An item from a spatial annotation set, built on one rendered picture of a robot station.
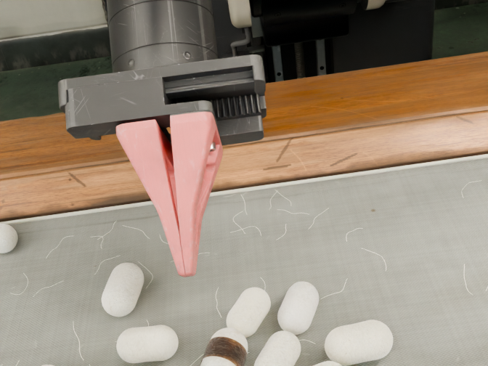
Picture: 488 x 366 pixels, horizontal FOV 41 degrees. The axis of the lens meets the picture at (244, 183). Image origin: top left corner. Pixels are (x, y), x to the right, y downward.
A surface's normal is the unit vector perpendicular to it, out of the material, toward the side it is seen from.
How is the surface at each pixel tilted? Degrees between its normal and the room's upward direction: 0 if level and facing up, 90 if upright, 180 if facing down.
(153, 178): 62
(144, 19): 43
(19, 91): 0
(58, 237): 0
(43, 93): 0
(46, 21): 89
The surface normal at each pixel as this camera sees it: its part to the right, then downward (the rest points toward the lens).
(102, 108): -0.04, -0.20
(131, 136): 0.00, 0.16
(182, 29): 0.42, -0.24
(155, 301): -0.12, -0.79
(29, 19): 0.06, 0.58
